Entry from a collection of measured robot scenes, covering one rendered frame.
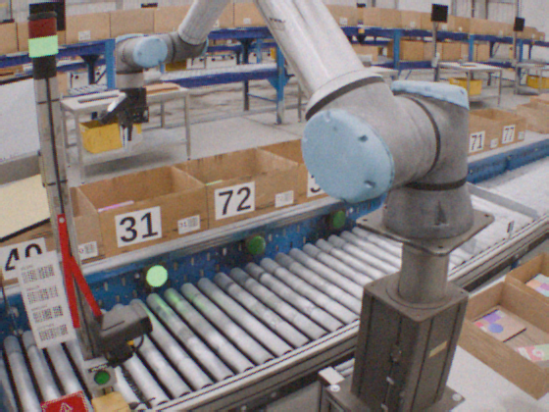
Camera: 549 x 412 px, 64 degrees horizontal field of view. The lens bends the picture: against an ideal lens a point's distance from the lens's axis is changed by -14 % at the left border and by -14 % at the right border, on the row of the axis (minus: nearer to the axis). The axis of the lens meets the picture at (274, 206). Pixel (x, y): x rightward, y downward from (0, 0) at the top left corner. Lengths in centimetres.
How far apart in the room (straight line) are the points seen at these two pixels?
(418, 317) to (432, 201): 23
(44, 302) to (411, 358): 73
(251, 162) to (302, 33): 137
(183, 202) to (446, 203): 100
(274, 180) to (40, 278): 114
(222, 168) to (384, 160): 140
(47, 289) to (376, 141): 63
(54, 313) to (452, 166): 79
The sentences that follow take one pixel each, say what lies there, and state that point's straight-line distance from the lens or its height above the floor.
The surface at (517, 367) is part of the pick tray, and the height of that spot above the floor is 81.
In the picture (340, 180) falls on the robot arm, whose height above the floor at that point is 138.
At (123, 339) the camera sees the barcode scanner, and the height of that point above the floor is 105.
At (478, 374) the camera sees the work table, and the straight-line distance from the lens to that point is 142.
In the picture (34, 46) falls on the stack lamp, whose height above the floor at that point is 161.
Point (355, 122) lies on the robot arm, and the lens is 73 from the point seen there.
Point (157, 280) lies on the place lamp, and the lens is 167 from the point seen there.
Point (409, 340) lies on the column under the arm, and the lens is 103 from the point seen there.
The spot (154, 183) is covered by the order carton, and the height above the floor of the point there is 99.
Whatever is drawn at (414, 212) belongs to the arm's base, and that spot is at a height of 129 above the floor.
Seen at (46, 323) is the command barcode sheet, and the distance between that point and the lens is 100.
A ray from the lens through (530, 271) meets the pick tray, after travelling 190.
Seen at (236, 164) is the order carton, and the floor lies 99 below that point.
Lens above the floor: 164
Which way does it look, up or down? 22 degrees down
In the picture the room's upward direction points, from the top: straight up
